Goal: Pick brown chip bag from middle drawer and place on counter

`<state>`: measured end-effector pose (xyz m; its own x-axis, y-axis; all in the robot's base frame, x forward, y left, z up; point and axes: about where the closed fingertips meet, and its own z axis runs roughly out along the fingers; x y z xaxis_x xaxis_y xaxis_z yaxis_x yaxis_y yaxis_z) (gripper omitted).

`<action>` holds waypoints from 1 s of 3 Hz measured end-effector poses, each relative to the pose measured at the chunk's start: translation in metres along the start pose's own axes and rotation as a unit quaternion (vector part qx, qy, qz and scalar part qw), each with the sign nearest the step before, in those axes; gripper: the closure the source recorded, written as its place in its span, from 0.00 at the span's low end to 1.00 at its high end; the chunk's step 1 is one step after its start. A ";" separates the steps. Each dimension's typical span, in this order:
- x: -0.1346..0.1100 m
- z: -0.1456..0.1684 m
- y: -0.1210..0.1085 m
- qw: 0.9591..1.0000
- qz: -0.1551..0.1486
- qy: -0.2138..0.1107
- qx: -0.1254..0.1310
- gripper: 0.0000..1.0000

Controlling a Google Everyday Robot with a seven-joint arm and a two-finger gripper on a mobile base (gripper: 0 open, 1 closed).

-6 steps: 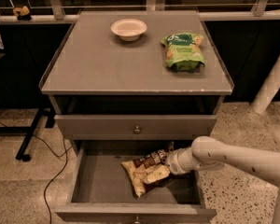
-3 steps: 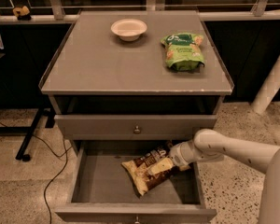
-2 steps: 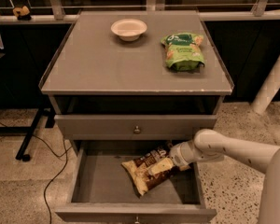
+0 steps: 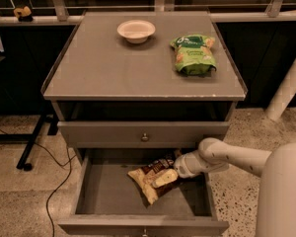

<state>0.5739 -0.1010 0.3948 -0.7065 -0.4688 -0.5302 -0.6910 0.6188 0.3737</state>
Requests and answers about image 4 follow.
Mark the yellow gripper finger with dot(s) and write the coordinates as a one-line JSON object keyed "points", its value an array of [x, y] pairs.
{"points": [[165, 178]]}

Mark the grey top drawer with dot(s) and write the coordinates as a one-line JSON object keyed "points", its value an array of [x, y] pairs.
{"points": [[127, 134]]}

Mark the yellow black small object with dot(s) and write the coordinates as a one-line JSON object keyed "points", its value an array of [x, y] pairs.
{"points": [[23, 14]]}

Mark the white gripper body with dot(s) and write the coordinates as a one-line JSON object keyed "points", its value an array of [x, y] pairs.
{"points": [[182, 167]]}

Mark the brown tortilla chip bag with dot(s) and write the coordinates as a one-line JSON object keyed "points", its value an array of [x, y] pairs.
{"points": [[144, 176]]}

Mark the grey open middle drawer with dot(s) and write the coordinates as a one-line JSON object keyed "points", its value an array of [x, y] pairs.
{"points": [[109, 202]]}

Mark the metal top drawer knob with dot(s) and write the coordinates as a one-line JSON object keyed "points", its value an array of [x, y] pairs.
{"points": [[145, 137]]}

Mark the green snack bag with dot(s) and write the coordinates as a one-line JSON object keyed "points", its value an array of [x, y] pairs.
{"points": [[193, 54]]}

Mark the white paper bowl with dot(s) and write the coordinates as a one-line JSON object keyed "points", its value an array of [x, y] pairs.
{"points": [[136, 31]]}

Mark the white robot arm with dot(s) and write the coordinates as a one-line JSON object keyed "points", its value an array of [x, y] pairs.
{"points": [[276, 170]]}

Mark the black table leg frame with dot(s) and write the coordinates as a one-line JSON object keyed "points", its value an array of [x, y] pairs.
{"points": [[29, 139]]}

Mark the grey drawer cabinet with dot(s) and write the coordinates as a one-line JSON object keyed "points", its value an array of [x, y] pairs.
{"points": [[103, 77]]}

